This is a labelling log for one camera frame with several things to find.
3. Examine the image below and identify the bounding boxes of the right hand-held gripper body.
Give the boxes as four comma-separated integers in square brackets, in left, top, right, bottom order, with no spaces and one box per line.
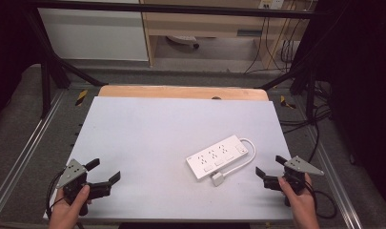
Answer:
[262,155,326,207]

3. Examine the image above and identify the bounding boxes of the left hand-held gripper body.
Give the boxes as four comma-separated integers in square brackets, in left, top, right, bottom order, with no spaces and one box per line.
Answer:
[55,157,113,218]

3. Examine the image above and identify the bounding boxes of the white power strip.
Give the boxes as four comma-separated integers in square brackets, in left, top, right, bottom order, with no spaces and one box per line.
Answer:
[185,134,250,182]

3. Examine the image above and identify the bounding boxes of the person's left hand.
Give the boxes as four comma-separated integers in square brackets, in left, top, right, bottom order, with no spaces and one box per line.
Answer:
[48,184,91,229]

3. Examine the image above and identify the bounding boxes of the person's right hand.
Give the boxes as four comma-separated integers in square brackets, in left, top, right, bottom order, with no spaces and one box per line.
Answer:
[277,173,321,229]

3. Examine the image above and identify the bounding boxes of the white plug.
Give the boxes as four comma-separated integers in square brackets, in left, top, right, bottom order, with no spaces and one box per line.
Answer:
[211,171,226,188]

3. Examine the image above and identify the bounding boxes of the wooden board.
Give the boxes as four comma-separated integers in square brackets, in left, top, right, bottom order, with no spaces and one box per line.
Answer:
[97,84,270,102]

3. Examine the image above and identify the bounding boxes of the dark curtain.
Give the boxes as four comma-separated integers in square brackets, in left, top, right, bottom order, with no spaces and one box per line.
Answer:
[0,0,46,125]
[303,0,386,208]

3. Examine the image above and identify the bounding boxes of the white cabinet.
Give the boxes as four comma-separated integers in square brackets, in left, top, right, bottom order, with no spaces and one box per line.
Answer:
[37,7,150,62]

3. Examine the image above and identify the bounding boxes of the grey chair base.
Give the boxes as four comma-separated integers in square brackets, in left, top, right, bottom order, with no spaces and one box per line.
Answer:
[166,34,201,51]

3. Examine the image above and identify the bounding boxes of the light wooden desk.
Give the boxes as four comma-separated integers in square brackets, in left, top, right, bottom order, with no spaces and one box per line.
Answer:
[139,0,310,69]

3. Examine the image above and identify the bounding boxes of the white power strip cable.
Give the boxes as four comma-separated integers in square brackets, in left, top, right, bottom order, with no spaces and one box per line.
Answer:
[221,136,257,179]

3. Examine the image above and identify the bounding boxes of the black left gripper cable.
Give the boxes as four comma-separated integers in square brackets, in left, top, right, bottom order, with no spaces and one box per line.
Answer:
[45,171,67,221]

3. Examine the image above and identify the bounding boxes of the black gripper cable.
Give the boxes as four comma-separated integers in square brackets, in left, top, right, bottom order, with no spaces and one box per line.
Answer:
[304,173,338,220]
[45,171,67,221]

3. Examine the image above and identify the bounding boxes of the aluminium rail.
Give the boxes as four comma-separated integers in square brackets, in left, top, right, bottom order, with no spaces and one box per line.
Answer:
[0,90,67,209]
[307,125,364,229]

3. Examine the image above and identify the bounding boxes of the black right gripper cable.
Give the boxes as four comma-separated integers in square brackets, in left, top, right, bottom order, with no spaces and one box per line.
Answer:
[304,173,338,220]

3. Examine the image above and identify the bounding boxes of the black floor cables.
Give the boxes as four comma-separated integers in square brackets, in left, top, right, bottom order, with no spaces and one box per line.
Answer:
[278,80,335,164]

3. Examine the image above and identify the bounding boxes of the black hanging cables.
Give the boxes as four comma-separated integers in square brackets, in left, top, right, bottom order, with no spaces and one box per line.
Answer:
[243,15,301,74]

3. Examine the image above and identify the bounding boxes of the white wall socket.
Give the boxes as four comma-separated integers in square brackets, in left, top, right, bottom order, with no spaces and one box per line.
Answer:
[257,0,286,10]

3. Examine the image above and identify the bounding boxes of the black metal frame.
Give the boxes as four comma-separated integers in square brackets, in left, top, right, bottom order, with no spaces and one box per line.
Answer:
[21,0,332,120]

